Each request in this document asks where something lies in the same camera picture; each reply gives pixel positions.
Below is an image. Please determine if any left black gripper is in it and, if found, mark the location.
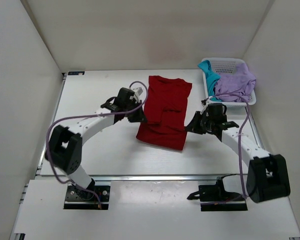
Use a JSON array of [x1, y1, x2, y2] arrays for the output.
[[123, 99, 147, 123]]

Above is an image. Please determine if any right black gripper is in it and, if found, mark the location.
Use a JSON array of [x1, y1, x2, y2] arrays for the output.
[[185, 111, 215, 135]]

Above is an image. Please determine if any red t-shirt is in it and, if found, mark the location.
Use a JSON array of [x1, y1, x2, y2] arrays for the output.
[[136, 75, 192, 151]]

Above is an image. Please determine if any teal t-shirt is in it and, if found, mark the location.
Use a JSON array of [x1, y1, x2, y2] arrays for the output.
[[198, 60, 221, 96]]

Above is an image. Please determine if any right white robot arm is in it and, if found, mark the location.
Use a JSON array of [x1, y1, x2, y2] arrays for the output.
[[185, 102, 291, 203]]

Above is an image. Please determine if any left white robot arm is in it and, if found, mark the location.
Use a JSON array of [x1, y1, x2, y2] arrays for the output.
[[45, 87, 148, 200]]

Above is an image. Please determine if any lavender t-shirt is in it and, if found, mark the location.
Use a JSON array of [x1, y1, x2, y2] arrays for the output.
[[214, 63, 256, 103]]

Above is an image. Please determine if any white plastic laundry basket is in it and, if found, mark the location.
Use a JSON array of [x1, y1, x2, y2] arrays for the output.
[[201, 57, 257, 110]]

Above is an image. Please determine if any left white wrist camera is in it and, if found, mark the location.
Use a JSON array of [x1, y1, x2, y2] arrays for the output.
[[132, 87, 143, 98]]

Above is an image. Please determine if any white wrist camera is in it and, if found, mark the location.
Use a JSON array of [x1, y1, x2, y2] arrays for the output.
[[132, 87, 143, 98], [201, 96, 213, 113]]

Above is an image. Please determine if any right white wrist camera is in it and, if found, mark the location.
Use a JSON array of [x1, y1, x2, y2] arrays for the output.
[[201, 96, 213, 113]]

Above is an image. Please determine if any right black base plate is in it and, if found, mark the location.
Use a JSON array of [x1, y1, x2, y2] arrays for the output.
[[186, 174, 248, 212]]

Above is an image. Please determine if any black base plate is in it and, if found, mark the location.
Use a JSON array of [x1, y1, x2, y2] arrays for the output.
[[186, 174, 248, 212], [63, 184, 111, 211]]

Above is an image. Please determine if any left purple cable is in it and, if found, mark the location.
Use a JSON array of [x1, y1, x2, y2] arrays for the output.
[[44, 81, 148, 185]]

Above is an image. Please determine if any purple cable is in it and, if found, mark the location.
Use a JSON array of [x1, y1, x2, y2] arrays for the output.
[[44, 81, 148, 185], [201, 93, 253, 207]]

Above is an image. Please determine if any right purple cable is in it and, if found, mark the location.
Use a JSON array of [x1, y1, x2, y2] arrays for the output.
[[201, 93, 253, 207]]

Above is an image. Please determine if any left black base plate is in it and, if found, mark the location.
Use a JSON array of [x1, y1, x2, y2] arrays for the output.
[[63, 184, 111, 211]]

